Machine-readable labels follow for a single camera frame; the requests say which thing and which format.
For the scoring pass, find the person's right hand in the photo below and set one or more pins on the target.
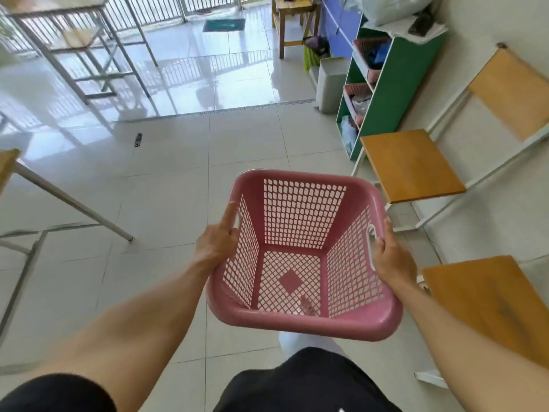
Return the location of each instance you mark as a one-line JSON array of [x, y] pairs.
[[394, 261]]

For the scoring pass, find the person's left hand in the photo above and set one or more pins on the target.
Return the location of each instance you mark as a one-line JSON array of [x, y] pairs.
[[216, 244]]

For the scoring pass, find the wooden chair white metal frame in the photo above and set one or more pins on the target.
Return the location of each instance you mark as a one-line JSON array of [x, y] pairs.
[[493, 304], [411, 167]]

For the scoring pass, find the pink square laundry basket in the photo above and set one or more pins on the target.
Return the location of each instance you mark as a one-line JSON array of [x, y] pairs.
[[300, 328]]

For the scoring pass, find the person's right forearm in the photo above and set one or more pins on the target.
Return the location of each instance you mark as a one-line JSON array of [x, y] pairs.
[[472, 356]]

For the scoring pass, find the person's left forearm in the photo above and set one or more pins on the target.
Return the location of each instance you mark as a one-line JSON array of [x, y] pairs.
[[128, 330]]

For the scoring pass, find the person's bare foot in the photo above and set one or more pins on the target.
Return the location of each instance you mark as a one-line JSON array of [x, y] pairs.
[[308, 306]]

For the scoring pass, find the person's grey trousers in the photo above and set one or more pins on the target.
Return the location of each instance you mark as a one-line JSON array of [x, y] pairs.
[[300, 341]]

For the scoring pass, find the person's black shirt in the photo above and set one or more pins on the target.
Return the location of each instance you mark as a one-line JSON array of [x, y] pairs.
[[309, 386]]

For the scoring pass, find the blue plastic bag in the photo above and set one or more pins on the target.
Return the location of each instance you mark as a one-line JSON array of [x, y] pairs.
[[348, 132]]

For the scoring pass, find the small pink storage tray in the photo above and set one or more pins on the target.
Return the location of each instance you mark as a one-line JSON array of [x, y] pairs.
[[356, 87], [364, 60]]

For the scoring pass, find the green and white shelf unit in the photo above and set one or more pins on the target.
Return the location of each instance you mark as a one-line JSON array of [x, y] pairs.
[[403, 81]]

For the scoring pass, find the grey plastic trash bin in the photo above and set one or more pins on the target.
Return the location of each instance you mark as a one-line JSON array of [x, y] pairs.
[[332, 85]]

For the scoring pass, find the green door mat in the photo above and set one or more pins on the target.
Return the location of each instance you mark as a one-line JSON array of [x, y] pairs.
[[223, 25]]

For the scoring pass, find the white papers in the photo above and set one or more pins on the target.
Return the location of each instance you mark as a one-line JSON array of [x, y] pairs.
[[386, 29]]

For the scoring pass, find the blue cabinet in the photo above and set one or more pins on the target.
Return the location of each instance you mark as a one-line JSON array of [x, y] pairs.
[[339, 34]]

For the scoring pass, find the dark object on shelf unit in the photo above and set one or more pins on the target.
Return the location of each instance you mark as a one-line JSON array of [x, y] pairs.
[[422, 21]]

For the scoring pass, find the grey metal railing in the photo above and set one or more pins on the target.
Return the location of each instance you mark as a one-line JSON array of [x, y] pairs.
[[206, 2]]

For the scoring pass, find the small wooden table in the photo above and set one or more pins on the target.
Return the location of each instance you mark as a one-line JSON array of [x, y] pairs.
[[296, 6]]

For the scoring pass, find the white plastic bag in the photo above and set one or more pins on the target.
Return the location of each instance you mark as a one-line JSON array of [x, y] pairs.
[[394, 6]]

